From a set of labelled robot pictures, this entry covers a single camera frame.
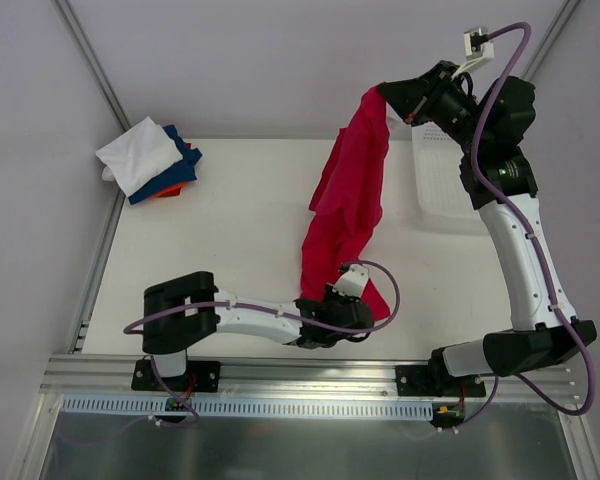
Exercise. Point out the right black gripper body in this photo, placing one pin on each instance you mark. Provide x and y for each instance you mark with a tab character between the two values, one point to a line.
425	96

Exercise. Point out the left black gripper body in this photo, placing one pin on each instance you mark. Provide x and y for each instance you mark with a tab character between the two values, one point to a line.
344	304

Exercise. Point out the magenta t shirt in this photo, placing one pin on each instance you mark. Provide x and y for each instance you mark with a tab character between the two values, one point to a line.
346	203

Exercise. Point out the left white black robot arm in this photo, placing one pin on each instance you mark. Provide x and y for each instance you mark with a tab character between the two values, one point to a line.
187	310

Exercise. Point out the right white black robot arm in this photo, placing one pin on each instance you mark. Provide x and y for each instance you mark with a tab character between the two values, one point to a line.
545	328

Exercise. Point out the white plastic basket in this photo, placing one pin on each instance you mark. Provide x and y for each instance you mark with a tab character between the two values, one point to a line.
443	202

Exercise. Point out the folded orange t shirt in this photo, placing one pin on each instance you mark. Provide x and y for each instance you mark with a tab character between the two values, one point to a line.
175	179

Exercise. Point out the folded blue t shirt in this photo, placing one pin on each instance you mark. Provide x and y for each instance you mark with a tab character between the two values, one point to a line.
194	155

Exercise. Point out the folded white t shirt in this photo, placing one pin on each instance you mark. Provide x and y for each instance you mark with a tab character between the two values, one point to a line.
140	154

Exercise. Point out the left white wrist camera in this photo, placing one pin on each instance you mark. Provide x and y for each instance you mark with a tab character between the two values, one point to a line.
353	280

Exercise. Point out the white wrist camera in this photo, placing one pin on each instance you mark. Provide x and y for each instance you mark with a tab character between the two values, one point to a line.
479	50
353	280

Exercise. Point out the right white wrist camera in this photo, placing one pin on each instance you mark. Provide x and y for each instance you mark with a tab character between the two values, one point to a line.
479	50

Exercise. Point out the aluminium mounting rail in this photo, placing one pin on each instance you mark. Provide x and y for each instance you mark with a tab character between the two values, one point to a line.
283	378

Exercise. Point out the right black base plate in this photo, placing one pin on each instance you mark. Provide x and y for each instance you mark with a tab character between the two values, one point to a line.
410	380

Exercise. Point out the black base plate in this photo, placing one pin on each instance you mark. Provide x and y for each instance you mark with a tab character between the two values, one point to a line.
200	376
410	380

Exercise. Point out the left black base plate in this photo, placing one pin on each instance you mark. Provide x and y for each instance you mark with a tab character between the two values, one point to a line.
200	376

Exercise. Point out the white slotted cable duct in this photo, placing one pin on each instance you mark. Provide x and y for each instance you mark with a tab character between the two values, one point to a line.
251	407

